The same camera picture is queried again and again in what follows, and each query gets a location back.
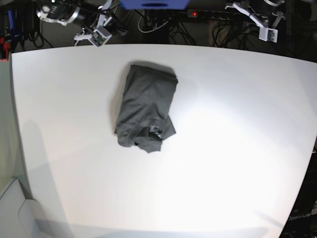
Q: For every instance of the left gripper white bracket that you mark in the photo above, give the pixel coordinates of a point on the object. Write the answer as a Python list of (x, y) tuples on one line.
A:
[(269, 13)]

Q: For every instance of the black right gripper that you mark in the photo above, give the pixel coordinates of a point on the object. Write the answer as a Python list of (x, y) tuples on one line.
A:
[(91, 17)]

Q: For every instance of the dark grey t-shirt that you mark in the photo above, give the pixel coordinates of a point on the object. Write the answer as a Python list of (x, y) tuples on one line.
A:
[(143, 118)]

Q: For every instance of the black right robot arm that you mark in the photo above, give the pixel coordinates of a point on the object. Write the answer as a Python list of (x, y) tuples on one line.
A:
[(62, 12)]

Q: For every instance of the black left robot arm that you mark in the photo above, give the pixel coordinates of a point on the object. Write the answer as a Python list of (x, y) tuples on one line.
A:
[(254, 18)]

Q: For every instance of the blue plastic box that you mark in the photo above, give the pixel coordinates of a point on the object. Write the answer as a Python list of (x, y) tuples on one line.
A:
[(154, 4)]

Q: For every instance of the black power strip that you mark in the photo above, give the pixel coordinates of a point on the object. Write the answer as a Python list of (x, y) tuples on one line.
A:
[(213, 15)]

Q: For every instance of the red black clamp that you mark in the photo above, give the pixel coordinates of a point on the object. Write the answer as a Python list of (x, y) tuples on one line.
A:
[(4, 49)]

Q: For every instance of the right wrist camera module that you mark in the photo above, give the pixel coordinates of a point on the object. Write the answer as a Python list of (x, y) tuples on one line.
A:
[(100, 36)]

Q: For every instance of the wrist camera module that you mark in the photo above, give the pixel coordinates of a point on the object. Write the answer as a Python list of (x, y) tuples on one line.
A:
[(268, 34), (100, 36)]

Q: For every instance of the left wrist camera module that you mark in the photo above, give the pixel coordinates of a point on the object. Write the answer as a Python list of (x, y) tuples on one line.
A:
[(268, 34)]

